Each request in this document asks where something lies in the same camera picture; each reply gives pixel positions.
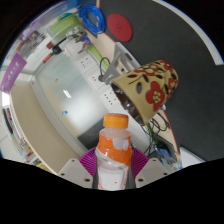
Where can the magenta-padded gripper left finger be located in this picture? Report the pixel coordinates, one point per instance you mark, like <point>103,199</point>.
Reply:
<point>86,163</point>

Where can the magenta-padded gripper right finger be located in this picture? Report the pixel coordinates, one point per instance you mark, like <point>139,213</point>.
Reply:
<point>140,163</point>

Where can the orange-capped drink bottle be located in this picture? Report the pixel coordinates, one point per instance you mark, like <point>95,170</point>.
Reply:
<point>113,150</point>

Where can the small blue device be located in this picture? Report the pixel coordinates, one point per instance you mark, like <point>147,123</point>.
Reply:
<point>165,154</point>

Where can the large white paper sheet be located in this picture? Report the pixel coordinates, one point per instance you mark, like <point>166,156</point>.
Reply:
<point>191,157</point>

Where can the floral patterned cup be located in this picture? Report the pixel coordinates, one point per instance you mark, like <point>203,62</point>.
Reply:
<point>150,86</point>

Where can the grey metal laptop stand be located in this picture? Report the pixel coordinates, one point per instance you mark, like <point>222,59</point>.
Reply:
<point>118,61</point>

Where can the white lidded jar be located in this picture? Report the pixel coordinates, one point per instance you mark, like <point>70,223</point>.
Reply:
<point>72,48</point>

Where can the dark wine bottle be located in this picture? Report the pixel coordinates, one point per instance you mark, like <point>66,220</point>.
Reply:
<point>55,50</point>

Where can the flat round red coaster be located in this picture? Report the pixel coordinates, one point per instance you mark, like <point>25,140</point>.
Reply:
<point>119,27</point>

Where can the white wall sockets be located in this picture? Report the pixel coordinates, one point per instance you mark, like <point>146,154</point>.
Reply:
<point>96,80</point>

